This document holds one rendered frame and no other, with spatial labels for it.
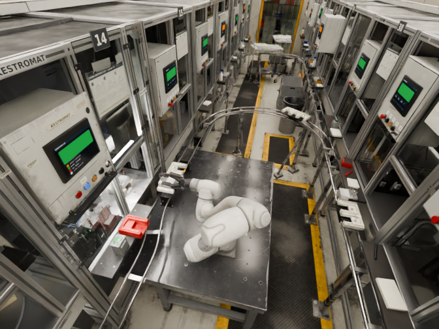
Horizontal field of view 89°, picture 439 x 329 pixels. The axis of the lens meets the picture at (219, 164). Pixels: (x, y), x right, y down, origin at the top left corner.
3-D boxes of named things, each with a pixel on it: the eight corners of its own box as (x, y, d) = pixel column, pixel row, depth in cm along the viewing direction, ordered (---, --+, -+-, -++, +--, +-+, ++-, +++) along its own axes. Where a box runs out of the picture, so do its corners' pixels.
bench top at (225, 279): (265, 312, 141) (266, 310, 139) (114, 273, 156) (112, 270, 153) (273, 164, 254) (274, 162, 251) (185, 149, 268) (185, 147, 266)
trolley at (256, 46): (248, 83, 622) (253, 45, 560) (245, 76, 665) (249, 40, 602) (279, 83, 631) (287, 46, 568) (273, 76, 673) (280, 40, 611)
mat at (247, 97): (249, 162, 357) (249, 161, 356) (213, 155, 365) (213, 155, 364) (268, 61, 795) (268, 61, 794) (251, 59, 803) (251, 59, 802)
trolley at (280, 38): (287, 72, 704) (295, 38, 641) (269, 71, 706) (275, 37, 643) (283, 64, 768) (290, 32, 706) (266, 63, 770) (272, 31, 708)
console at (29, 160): (65, 226, 100) (6, 142, 71) (12, 213, 104) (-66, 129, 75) (117, 167, 132) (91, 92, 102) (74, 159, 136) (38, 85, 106)
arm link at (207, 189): (198, 179, 151) (195, 198, 152) (220, 183, 149) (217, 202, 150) (202, 177, 162) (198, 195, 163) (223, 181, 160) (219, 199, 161)
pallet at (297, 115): (280, 115, 314) (281, 109, 308) (285, 112, 322) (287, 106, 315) (304, 125, 295) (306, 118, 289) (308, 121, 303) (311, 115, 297)
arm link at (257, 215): (251, 192, 115) (228, 202, 109) (274, 202, 99) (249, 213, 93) (255, 215, 118) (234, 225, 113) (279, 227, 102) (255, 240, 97)
